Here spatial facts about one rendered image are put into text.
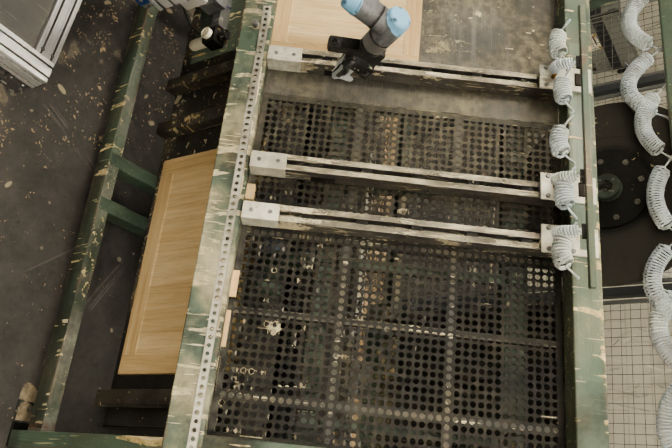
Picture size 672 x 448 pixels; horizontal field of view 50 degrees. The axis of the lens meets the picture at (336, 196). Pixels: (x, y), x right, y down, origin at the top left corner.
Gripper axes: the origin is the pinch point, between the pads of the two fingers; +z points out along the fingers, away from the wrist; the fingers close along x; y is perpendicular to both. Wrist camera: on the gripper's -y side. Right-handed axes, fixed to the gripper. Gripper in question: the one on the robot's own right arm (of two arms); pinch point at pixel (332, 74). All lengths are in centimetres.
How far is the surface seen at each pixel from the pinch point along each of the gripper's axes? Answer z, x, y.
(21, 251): 116, -48, -62
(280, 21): 41, 46, -8
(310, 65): 32.4, 25.8, 4.2
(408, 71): 14.5, 28.7, 35.5
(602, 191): 7, 13, 127
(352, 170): 26.6, -13.0, 25.6
